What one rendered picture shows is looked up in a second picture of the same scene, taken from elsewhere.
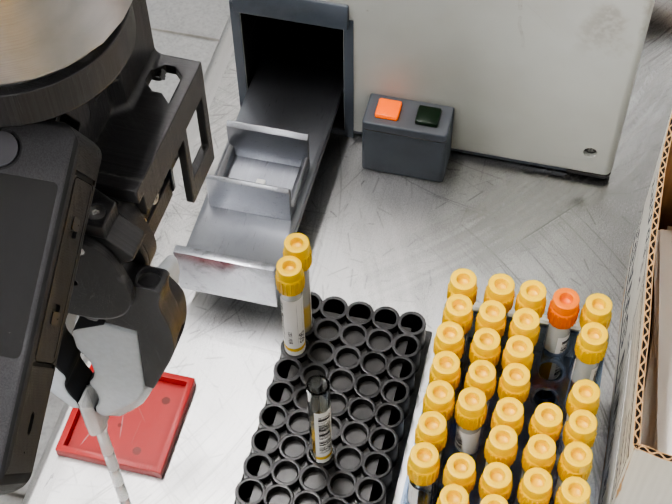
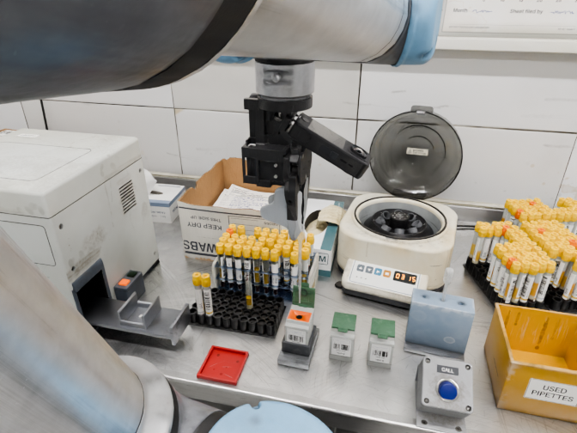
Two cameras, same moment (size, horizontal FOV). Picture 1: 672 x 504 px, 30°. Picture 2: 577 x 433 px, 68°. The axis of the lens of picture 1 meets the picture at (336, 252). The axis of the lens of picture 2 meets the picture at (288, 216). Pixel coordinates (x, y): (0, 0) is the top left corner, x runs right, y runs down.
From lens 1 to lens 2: 72 cm
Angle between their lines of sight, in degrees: 68
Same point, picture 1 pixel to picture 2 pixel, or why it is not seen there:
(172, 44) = not seen: outside the picture
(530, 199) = (160, 273)
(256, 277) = (186, 312)
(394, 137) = (133, 285)
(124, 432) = (229, 365)
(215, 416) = (226, 342)
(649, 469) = not seen: hidden behind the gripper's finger
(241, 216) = (154, 320)
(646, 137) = not seen: hidden behind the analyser
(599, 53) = (146, 218)
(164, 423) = (227, 355)
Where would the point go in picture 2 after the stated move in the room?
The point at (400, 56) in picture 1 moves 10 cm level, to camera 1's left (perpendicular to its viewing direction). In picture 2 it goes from (115, 264) to (96, 296)
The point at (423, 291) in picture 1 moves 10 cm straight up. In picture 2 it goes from (188, 295) to (183, 255)
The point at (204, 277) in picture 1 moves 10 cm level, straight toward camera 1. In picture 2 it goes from (179, 330) to (235, 321)
